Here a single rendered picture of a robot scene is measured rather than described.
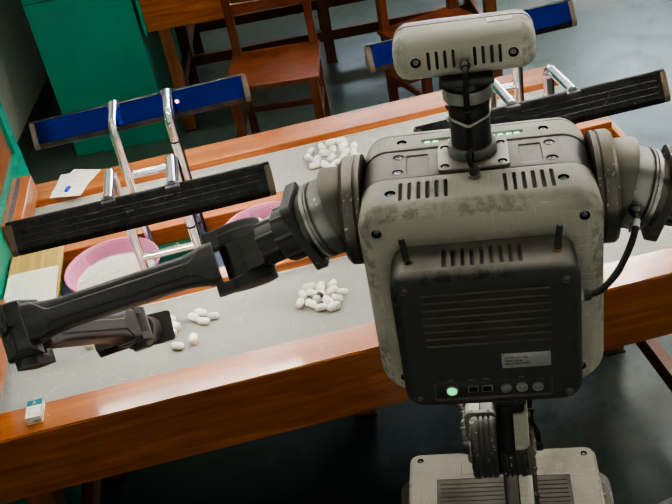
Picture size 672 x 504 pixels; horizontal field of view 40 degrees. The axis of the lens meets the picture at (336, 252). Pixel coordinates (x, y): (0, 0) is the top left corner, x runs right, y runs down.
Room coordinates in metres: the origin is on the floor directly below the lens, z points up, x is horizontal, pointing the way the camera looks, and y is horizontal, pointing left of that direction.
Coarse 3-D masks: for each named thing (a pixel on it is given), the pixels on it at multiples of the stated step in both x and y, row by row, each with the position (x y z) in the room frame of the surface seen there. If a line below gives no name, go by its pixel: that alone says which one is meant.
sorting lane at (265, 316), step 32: (608, 256) 1.78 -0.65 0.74; (256, 288) 1.94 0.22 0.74; (288, 288) 1.91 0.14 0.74; (352, 288) 1.86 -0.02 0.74; (224, 320) 1.83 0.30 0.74; (256, 320) 1.80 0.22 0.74; (288, 320) 1.78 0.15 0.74; (320, 320) 1.75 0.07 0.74; (352, 320) 1.73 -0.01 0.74; (64, 352) 1.83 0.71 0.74; (96, 352) 1.80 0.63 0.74; (128, 352) 1.78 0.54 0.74; (160, 352) 1.75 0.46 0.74; (192, 352) 1.73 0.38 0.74; (224, 352) 1.70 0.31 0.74; (32, 384) 1.73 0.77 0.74; (64, 384) 1.70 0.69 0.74; (96, 384) 1.68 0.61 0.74
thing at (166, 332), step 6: (162, 312) 1.63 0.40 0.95; (168, 312) 1.62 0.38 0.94; (156, 318) 1.62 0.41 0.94; (162, 318) 1.62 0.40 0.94; (168, 318) 1.62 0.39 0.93; (162, 324) 1.61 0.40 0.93; (168, 324) 1.61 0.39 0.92; (162, 330) 1.60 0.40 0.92; (168, 330) 1.60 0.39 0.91; (156, 336) 1.56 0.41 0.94; (162, 336) 1.59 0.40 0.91; (168, 336) 1.59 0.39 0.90; (174, 336) 1.59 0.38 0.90; (156, 342) 1.59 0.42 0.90; (132, 348) 1.58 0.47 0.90
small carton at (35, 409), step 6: (30, 402) 1.61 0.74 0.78; (36, 402) 1.60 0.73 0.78; (42, 402) 1.60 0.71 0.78; (30, 408) 1.59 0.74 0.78; (36, 408) 1.58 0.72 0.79; (42, 408) 1.59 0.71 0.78; (30, 414) 1.57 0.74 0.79; (36, 414) 1.56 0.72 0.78; (42, 414) 1.57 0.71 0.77; (30, 420) 1.55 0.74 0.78; (36, 420) 1.56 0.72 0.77; (42, 420) 1.56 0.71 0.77
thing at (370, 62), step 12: (564, 0) 2.53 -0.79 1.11; (528, 12) 2.51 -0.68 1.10; (540, 12) 2.51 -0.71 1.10; (552, 12) 2.51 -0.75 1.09; (564, 12) 2.51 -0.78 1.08; (540, 24) 2.49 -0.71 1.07; (552, 24) 2.49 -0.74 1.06; (564, 24) 2.49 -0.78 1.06; (576, 24) 2.49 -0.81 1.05; (372, 48) 2.48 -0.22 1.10; (384, 48) 2.48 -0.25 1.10; (372, 60) 2.46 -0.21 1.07; (384, 60) 2.46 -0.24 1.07; (372, 72) 2.45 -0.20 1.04
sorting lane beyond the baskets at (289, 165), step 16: (512, 96) 2.73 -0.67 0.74; (528, 96) 2.71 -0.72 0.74; (384, 128) 2.69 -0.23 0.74; (400, 128) 2.67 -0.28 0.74; (336, 144) 2.64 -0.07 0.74; (368, 144) 2.60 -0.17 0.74; (240, 160) 2.66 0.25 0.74; (256, 160) 2.64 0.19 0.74; (272, 160) 2.62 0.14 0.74; (288, 160) 2.60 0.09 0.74; (304, 160) 2.58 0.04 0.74; (320, 160) 2.56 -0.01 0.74; (192, 176) 2.62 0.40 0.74; (288, 176) 2.50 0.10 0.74; (304, 176) 2.48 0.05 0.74; (128, 192) 2.60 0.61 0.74; (48, 208) 2.60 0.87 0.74; (64, 208) 2.58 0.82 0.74
